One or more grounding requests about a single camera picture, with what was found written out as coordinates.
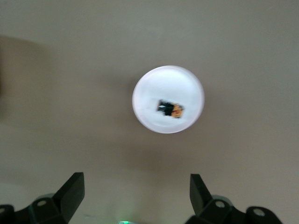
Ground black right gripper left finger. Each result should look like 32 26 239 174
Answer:
0 172 85 224

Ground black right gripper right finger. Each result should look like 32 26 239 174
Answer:
186 173 283 224

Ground orange push-button switch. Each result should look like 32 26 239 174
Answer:
156 99 185 119

